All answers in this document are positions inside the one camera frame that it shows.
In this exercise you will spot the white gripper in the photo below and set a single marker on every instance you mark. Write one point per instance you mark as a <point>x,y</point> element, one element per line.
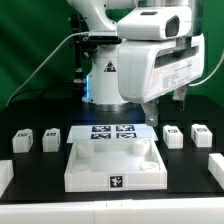
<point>149,69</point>

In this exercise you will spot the white square tabletop tray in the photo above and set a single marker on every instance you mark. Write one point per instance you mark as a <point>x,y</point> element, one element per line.
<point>115,165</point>

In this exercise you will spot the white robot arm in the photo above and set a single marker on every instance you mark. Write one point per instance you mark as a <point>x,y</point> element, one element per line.
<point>102,17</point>

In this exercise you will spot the white sheet with markers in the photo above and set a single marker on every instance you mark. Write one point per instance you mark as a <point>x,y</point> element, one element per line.
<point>84,132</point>

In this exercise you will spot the white right obstacle block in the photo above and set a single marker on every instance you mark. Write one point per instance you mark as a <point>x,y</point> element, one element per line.
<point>216,167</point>

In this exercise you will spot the white obstacle block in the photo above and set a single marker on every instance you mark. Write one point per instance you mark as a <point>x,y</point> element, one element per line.
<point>216,167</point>
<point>6,174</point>

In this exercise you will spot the white left obstacle block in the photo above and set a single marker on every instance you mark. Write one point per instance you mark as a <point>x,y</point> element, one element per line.
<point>6,174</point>

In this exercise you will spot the black camera on stand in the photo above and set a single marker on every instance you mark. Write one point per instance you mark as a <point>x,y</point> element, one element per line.
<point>86,45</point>

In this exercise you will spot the white front rail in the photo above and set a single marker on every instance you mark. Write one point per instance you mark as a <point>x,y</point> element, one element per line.
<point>154,211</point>

